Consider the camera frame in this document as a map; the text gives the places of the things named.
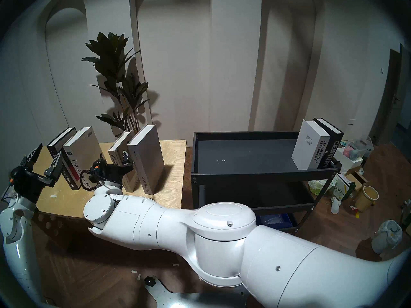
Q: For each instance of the black metal shelf cart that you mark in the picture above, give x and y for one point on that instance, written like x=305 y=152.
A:
x=250 y=156

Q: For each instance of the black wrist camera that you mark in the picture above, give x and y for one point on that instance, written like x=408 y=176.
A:
x=95 y=167
x=13 y=174

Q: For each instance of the blue plastic bin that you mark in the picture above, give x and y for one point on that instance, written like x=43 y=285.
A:
x=277 y=220

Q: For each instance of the clear plastic storage box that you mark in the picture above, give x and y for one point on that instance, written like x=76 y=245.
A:
x=358 y=148

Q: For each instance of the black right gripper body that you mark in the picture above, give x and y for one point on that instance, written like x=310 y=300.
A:
x=112 y=174

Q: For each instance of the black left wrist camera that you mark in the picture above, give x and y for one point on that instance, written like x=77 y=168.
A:
x=13 y=174

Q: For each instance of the light wooden table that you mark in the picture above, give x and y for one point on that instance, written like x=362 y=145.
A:
x=173 y=169

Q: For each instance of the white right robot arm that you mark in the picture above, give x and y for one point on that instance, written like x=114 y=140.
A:
x=224 y=240

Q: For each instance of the dark room door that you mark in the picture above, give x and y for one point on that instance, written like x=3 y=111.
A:
x=390 y=95

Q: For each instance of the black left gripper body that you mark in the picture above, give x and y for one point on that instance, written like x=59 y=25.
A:
x=29 y=183

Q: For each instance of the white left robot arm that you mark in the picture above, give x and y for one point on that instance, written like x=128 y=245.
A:
x=16 y=240

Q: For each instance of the white Design Hotels yearbook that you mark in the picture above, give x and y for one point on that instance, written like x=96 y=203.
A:
x=308 y=147

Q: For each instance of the black base knob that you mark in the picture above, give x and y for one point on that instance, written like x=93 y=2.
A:
x=149 y=281

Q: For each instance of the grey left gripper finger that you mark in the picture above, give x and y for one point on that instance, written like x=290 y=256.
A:
x=32 y=156
x=54 y=167

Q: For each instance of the white green printed carton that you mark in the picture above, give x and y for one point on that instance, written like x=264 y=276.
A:
x=343 y=187

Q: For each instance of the black Crime and Punishment book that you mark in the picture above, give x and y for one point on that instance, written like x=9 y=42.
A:
x=61 y=139

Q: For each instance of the white square box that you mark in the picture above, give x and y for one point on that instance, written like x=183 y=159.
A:
x=345 y=161

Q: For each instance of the green plastic bag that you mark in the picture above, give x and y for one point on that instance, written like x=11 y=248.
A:
x=319 y=186

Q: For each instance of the small white bottle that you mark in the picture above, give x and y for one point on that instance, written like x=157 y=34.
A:
x=335 y=206

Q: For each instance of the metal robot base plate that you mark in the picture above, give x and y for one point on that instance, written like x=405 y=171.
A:
x=179 y=299

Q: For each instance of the grey Special Issue book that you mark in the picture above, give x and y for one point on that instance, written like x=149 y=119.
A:
x=147 y=156

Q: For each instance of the yellow paper bucket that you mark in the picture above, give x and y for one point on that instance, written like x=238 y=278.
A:
x=366 y=200

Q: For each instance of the white bagged trash bin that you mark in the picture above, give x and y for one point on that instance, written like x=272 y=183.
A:
x=385 y=238

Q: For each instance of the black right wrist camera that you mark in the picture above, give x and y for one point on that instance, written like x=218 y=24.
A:
x=95 y=167

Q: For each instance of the dark green potted plant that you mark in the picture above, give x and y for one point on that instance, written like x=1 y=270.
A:
x=110 y=57

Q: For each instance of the white Welcome book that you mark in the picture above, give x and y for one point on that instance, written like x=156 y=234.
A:
x=117 y=150

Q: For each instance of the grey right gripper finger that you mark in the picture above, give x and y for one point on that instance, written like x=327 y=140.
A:
x=126 y=158
x=102 y=159

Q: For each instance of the black Century book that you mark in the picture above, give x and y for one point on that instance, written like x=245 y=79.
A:
x=334 y=137

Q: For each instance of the white Arietta book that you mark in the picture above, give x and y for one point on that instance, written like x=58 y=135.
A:
x=83 y=147

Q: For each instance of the brown cardboard box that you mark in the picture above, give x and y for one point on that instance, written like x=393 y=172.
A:
x=358 y=180

